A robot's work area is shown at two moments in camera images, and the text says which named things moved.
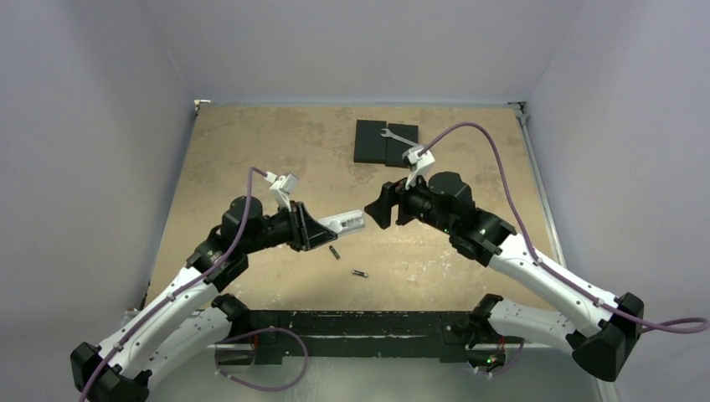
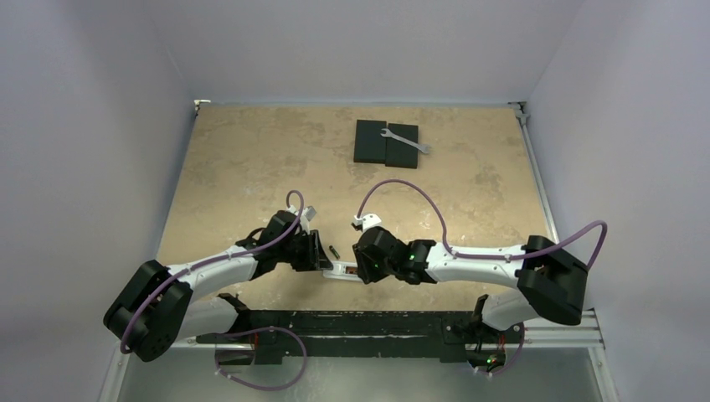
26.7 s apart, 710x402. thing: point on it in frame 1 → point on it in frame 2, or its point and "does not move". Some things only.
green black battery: (335, 252) does not move
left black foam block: (370, 146) does not move
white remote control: (345, 223) → (343, 270)
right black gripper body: (399, 202) → (359, 262)
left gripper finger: (317, 234) → (320, 259)
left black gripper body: (287, 227) → (300, 251)
